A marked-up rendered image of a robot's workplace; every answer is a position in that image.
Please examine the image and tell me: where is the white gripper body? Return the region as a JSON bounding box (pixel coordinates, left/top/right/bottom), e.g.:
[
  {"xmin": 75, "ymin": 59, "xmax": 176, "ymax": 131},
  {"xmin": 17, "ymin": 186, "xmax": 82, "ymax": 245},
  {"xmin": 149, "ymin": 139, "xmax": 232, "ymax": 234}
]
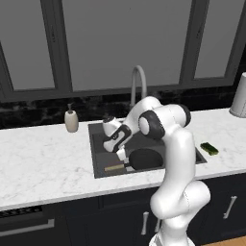
[{"xmin": 115, "ymin": 149, "xmax": 128, "ymax": 162}]

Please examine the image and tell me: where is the dark grey sink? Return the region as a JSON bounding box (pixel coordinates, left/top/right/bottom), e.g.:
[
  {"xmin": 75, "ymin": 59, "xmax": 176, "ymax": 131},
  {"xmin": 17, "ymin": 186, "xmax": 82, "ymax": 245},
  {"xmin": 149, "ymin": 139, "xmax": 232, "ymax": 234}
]
[{"xmin": 87, "ymin": 119, "xmax": 208, "ymax": 180}]

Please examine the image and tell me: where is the green sponge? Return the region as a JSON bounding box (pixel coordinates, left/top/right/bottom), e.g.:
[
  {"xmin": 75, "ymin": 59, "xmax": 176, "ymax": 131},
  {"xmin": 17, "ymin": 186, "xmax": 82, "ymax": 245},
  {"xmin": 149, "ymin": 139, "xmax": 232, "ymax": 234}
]
[{"xmin": 200, "ymin": 141, "xmax": 220, "ymax": 157}]

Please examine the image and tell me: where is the beige soap dispenser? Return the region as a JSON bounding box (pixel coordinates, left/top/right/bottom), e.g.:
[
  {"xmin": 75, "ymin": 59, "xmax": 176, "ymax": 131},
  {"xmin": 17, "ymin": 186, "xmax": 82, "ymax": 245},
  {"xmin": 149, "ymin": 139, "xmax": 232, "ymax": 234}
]
[{"xmin": 63, "ymin": 103, "xmax": 80, "ymax": 134}]

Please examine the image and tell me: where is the dark cupboard door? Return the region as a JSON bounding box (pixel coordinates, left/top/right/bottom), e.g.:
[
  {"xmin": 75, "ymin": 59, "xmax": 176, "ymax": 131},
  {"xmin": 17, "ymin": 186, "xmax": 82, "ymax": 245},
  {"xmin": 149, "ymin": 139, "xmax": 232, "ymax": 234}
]
[
  {"xmin": 65, "ymin": 188, "xmax": 154, "ymax": 246},
  {"xmin": 188, "ymin": 173, "xmax": 246, "ymax": 246},
  {"xmin": 151, "ymin": 214, "xmax": 165, "ymax": 246}
]

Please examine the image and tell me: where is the grey curved tap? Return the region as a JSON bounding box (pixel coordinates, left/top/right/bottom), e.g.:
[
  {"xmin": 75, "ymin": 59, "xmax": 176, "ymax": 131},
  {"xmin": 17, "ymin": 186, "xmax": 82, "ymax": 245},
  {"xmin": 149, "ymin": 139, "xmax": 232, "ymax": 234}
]
[{"xmin": 129, "ymin": 64, "xmax": 149, "ymax": 109}]

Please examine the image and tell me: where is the dark-framed window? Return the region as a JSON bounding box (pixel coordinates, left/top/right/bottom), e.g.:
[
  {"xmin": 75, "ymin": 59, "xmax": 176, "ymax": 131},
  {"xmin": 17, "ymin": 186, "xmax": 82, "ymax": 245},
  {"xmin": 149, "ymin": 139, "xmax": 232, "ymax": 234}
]
[{"xmin": 0, "ymin": 0, "xmax": 246, "ymax": 104}]

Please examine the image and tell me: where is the black dishwasher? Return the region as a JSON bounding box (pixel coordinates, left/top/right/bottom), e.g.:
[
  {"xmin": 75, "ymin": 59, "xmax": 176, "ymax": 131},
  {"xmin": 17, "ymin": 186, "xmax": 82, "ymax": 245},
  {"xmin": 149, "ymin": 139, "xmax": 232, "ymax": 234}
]
[{"xmin": 0, "ymin": 205, "xmax": 70, "ymax": 246}]

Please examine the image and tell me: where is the white paper towel roll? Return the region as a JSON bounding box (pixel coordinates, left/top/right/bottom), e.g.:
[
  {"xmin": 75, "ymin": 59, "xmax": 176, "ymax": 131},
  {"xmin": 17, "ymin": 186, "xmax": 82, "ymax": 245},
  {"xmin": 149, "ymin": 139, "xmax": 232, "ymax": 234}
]
[{"xmin": 228, "ymin": 71, "xmax": 246, "ymax": 119}]

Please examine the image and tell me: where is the black pan with tan handle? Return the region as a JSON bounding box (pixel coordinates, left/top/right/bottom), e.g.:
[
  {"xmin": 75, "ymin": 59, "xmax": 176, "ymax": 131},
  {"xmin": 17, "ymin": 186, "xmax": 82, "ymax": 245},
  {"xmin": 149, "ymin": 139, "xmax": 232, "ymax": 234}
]
[{"xmin": 104, "ymin": 148, "xmax": 165, "ymax": 173}]

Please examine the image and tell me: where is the grey dishwasher handle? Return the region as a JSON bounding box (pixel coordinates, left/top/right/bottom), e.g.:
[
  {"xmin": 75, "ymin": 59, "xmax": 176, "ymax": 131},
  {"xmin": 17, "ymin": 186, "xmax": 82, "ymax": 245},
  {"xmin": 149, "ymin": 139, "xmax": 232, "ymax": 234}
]
[{"xmin": 0, "ymin": 218, "xmax": 56, "ymax": 238}]

